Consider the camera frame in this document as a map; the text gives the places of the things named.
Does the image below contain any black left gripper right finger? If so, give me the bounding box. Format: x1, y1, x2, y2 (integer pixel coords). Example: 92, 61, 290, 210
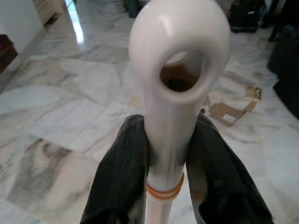
185, 113, 273, 224

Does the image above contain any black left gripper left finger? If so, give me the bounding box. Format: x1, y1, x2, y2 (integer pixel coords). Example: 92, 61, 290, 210
79, 113, 150, 224

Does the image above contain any flat brown cardboard piece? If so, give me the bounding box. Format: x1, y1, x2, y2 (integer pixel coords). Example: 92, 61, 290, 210
205, 92, 256, 128

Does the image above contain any small brown cardboard scrap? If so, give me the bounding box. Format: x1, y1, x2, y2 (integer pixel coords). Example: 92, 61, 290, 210
245, 86, 263, 101

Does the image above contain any black bag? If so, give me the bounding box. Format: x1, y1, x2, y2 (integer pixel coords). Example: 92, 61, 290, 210
267, 23, 299, 112

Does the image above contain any dark green bin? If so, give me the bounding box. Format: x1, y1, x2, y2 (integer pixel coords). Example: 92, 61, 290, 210
127, 0, 144, 18

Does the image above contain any black suitcase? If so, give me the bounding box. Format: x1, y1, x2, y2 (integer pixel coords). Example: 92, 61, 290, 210
228, 0, 267, 33

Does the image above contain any dark brown wooden furniture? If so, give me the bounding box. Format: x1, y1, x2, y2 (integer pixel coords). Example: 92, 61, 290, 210
0, 34, 19, 74

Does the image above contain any light wooden cabinet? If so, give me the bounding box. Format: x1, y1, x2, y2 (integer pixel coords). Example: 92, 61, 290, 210
31, 0, 65, 26

